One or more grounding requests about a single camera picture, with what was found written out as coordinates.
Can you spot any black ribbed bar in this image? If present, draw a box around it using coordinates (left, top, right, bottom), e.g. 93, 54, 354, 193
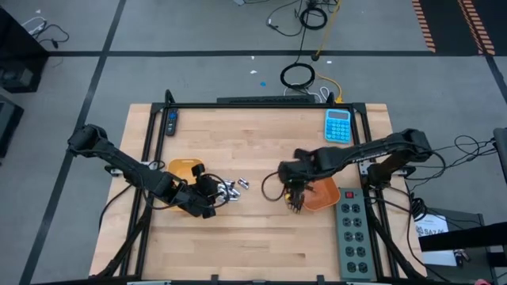
216, 94, 317, 105

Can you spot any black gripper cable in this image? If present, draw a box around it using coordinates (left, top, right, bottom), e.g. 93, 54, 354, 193
204, 173, 232, 208
261, 171, 288, 203

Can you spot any large black cable coil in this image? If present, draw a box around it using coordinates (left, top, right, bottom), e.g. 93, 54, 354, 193
280, 62, 317, 90

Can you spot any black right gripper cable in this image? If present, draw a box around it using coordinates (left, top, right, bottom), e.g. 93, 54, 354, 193
261, 171, 288, 203

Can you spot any black left arm base cable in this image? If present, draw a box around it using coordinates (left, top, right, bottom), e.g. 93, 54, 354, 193
97, 184, 134, 231

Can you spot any black cable bundle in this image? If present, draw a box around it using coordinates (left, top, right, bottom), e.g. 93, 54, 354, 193
403, 134, 501, 222

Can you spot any black hanging cable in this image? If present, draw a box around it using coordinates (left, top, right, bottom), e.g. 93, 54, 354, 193
295, 0, 310, 67

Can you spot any black aluminium table frame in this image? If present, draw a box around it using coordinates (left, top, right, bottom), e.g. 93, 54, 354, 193
94, 89, 429, 285

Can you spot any yellow hanging cable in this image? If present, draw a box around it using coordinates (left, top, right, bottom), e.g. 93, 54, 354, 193
314, 0, 342, 60

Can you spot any small black cable coil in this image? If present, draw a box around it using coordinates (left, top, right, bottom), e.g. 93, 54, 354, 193
299, 6, 329, 31

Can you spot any black remote control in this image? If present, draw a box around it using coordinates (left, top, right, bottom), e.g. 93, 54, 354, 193
165, 107, 180, 138

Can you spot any black and white cable tangle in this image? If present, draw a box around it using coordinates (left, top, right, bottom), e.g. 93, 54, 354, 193
21, 15, 71, 51

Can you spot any orange plastic bin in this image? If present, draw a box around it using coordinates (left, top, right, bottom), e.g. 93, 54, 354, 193
295, 176, 341, 213

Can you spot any black desk beam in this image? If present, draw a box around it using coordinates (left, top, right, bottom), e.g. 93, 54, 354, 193
418, 221, 507, 253

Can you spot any black cable with white plug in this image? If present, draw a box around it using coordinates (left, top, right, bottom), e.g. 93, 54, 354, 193
265, 0, 304, 38

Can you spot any yellow curved cable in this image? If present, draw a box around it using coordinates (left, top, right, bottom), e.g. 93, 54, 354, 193
315, 72, 344, 105

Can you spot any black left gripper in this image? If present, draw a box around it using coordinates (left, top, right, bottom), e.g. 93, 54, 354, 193
173, 162, 229, 219

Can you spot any black chair edge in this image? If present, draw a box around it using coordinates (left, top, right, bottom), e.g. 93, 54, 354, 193
492, 127, 507, 185

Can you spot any blue calculator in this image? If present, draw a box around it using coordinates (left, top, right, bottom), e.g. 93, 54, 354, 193
324, 108, 353, 145

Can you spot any yellow plastic bin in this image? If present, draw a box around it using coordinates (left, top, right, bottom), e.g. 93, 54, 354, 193
166, 158, 205, 211

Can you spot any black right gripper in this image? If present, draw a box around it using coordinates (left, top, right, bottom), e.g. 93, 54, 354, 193
277, 149, 320, 215

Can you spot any black mat with orange stripes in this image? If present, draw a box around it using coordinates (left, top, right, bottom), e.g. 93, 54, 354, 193
411, 0, 496, 56

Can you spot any black cabinet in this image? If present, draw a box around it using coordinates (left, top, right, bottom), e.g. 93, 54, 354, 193
0, 6, 49, 94

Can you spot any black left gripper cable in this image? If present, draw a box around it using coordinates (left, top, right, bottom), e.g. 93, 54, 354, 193
204, 173, 232, 208

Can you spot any grey cart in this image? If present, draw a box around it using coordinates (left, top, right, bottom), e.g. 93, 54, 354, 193
411, 207, 498, 285

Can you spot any white printed sign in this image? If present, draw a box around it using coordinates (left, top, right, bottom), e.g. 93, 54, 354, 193
414, 213, 450, 238

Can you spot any dark equipment box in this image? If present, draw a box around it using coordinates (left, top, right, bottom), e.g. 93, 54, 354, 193
0, 94, 25, 158

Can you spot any grey power strip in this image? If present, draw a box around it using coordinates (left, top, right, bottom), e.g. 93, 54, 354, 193
334, 187, 378, 283

